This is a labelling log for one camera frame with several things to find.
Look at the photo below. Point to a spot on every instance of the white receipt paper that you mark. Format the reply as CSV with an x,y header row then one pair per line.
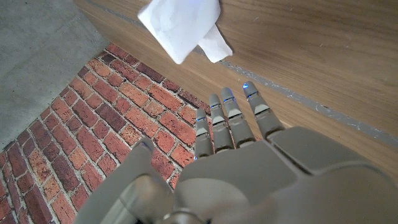
x,y
180,28

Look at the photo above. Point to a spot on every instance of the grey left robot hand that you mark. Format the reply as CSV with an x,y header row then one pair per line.
x,y
264,180

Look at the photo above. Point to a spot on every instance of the red brick printed backdrop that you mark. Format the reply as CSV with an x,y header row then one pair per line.
x,y
93,124

